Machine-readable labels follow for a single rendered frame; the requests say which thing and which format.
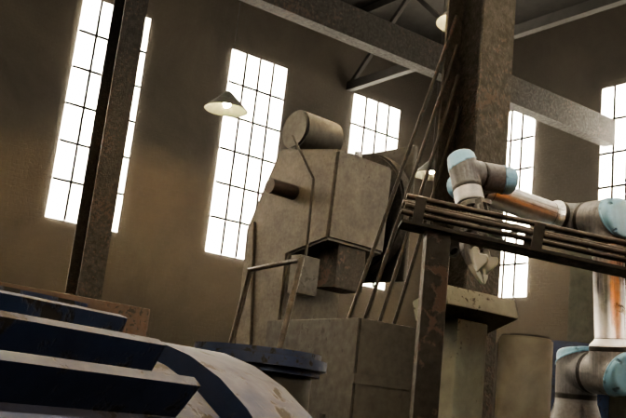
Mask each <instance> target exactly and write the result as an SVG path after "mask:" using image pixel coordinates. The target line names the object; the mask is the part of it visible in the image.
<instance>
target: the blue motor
mask: <svg viewBox="0 0 626 418"><path fill-rule="evenodd" d="M126 322H127V318H126V317H123V316H121V315H119V314H115V313H110V312H105V311H101V310H96V309H92V308H88V304H87V303H81V302H77V301H72V300H67V299H63V298H59V297H54V296H49V295H45V294H41V293H36V292H31V291H27V290H19V289H14V288H10V287H6V286H1V285H0V418H312V417H311V415H310V414H309V413H308V412H307V411H306V410H305V409H304V408H303V407H302V406H301V405H300V404H299V403H298V402H297V400H296V399H295V398H294V397H293V396H292V395H291V394H290V393H289V392H288V391H287V390H286V389H285V388H284V387H283V386H282V385H280V384H279V383H277V382H276V381H274V380H273V379H272V378H270V377H269V376H267V375H266V374H265V373H263V372H262V371H260V370H259V369H257V368H256V367H254V366H253V365H251V364H248V363H246V362H244V361H241V360H239V359H237V358H235V357H231V356H229V355H227V354H225V353H220V352H214V351H210V350H205V349H199V348H195V347H189V346H184V345H178V344H169V343H164V342H161V341H160V340H158V339H155V338H149V337H144V336H139V335H134V334H129V333H124V332H123V330H124V327H125V325H126Z"/></svg>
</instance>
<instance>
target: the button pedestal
mask: <svg viewBox="0 0 626 418"><path fill-rule="evenodd" d="M413 306H414V311H415V320H417V309H418V299H416V300H414V301H413ZM517 319H518V314H517V309H516V305H515V301H514V300H510V299H506V298H502V297H497V296H494V295H490V294H486V293H481V292H478V291H474V290H466V289H462V288H458V287H454V286H450V285H447V298H446V311H445V324H444V337H443V351H442V375H441V388H440V401H439V414H438V418H482V414H483V384H484V368H485V353H486V338H487V333H489V332H491V331H493V330H497V329H499V328H501V327H503V326H505V325H507V324H509V323H511V322H512V321H515V320H517Z"/></svg>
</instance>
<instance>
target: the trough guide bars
mask: <svg viewBox="0 0 626 418"><path fill-rule="evenodd" d="M406 199H411V200H414V201H415V202H412V201H408V200H403V201H402V205H403V206H404V208H405V209H401V215H406V216H409V218H408V220H411V221H412V223H411V224H414V225H418V226H422V222H423V220H428V221H433V222H440V223H444V224H449V225H453V226H457V227H462V228H466V229H470V230H475V231H479V232H484V233H487V234H492V235H497V236H504V237H508V238H513V239H518V240H522V241H523V242H524V243H523V245H526V246H531V250H533V251H538V252H541V250H542V245H543V246H548V247H552V248H557V249H564V250H569V251H573V252H577V253H582V254H586V255H591V256H595V257H599V258H604V259H608V260H612V261H617V262H621V263H626V257H621V256H618V255H623V256H626V248H623V247H618V246H614V245H609V244H606V243H601V242H596V241H592V240H588V239H584V238H579V237H574V236H582V237H586V238H590V239H595V240H599V241H604V242H607V243H612V244H617V245H621V246H625V247H626V240H622V239H618V238H614V237H609V236H601V235H597V234H593V233H588V232H584V231H579V230H576V229H571V228H566V227H563V226H558V225H554V224H549V223H544V222H537V221H533V220H528V219H524V218H520V217H515V216H510V215H507V214H502V213H498V212H493V211H489V210H485V209H477V208H473V207H468V206H464V205H459V204H456V203H451V202H446V201H442V200H438V199H434V198H429V197H424V196H417V195H413V194H408V193H407V196H406ZM426 203H428V204H432V205H436V206H441V207H445V208H449V209H443V208H438V207H433V206H430V205H426ZM407 209H409V210H407ZM450 209H457V210H462V211H466V212H470V213H475V214H479V215H483V216H487V217H492V218H497V219H500V220H505V221H509V222H502V221H498V220H494V219H489V218H485V217H481V216H476V215H472V214H468V213H464V212H459V211H454V210H450ZM425 212H426V213H430V214H434V215H439V216H443V217H447V218H452V219H456V220H460V221H464V222H459V221H455V220H450V219H446V218H442V217H437V216H433V215H428V214H425ZM467 222H473V223H477V224H481V225H485V226H490V227H495V228H498V229H503V230H507V231H512V232H516V233H520V234H524V236H523V235H519V234H514V233H511V232H506V231H501V230H497V229H493V228H489V227H484V226H480V225H476V224H471V223H467ZM510 222H517V223H521V224H526V225H531V226H534V228H532V227H528V226H523V225H519V224H515V223H510ZM545 229H548V230H552V231H556V232H561V233H565V234H570V235H574V236H567V235H563V234H558V233H554V232H550V231H545ZM543 238H546V239H549V240H554V241H559V242H563V243H567V244H571V245H576V246H581V247H584V248H589V249H584V248H579V247H575V246H570V245H566V244H562V243H557V242H553V241H549V240H544V239H543ZM591 249H597V250H601V251H605V252H610V253H614V254H618V255H613V254H608V253H604V252H600V251H596V250H591Z"/></svg>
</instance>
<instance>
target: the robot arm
mask: <svg viewBox="0 0 626 418"><path fill-rule="evenodd" d="M447 166H448V172H449V174H450V178H449V179H448V181H447V185H446V187H447V191H448V194H449V195H450V196H451V197H452V198H454V199H455V203H456V204H459V205H464V206H468V207H473V208H477V209H485V210H488V207H490V208H493V209H498V210H501V211H503V212H506V213H509V214H511V215H514V216H516V217H520V218H524V219H528V220H533V221H537V222H544V223H549V224H554V225H558V226H563V227H566V228H571V229H576V230H579V231H584V232H588V233H593V234H597V235H601V236H609V237H614V238H618V239H622V240H626V200H624V199H622V198H618V197H615V198H611V197H608V198H604V199H600V200H594V201H589V202H581V203H565V202H563V201H560V200H555V201H553V202H552V201H550V200H548V199H545V198H542V197H540V196H535V195H533V194H530V193H527V192H525V191H523V190H520V189H517V185H518V180H519V179H518V178H519V177H518V173H517V171H516V170H515V169H514V168H511V167H507V166H505V165H498V164H492V163H486V162H483V161H478V160H476V156H475V154H474V152H472V151H471V150H470V149H459V150H456V151H454V152H452V153H451V154H450V155H449V156H448V158H447ZM454 230H458V231H462V232H467V233H472V234H475V235H480V236H488V237H492V238H496V239H501V240H504V238H503V236H497V235H492V234H487V233H484V232H479V231H475V230H470V229H466V228H462V227H457V226H455V227H454ZM459 252H461V254H462V256H463V258H464V261H465V263H466V265H467V266H468V267H469V269H470V271H471V272H472V273H473V275H474V276H475V277H476V279H477V280H478V281H479V282H480V283H481V284H483V285H484V284H485V283H486V281H487V278H488V274H489V273H490V272H491V271H492V270H493V269H494V268H495V267H496V266H497V265H498V258H497V257H491V255H490V251H489V250H488V249H487V248H482V247H478V246H473V245H470V244H465V243H460V242H456V241H452V240H451V246H450V257H453V258H455V257H456V256H457V254H458V253H459ZM592 279H593V318H594V340H593V341H592V342H591V343H590V344H589V346H568V347H563V348H560V349H559V350H558V351H557V354H556V360H555V365H556V373H555V400H554V404H553V406H552V409H551V418H601V415H600V412H599V409H598V406H597V394H599V395H609V396H611V397H619V396H626V290H625V278H623V277H618V276H611V275H607V274H602V273H597V272H593V271H592Z"/></svg>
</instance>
